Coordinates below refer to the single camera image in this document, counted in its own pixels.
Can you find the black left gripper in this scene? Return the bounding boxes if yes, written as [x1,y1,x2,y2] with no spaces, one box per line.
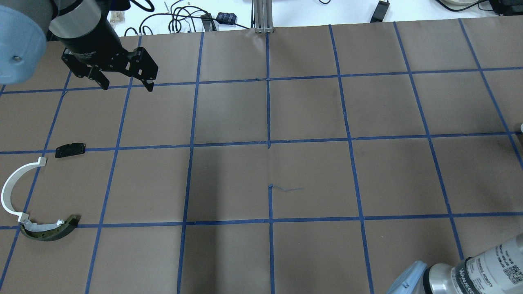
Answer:
[61,39,159,92]

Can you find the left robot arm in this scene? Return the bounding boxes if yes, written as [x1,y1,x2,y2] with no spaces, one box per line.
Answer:
[0,0,159,91]

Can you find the blue checkered small box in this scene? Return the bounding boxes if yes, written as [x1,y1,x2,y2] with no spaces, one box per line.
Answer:
[215,12,237,25]

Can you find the white curved plastic arc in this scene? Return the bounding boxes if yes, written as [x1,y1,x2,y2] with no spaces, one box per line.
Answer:
[1,157,47,223]

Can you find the dark green brake shoe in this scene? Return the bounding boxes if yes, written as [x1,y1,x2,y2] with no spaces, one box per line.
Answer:
[19,214,81,242]

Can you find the black power adapter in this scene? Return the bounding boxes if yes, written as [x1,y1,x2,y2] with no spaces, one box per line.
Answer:
[370,0,390,23]

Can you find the black flat metal bracket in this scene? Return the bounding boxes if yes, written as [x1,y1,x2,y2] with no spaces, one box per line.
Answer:
[55,142,86,158]

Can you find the black tangled cables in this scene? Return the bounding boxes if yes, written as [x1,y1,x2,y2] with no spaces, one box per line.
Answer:
[124,0,217,37]

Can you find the aluminium frame post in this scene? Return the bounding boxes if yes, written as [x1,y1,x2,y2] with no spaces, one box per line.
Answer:
[252,0,274,33]

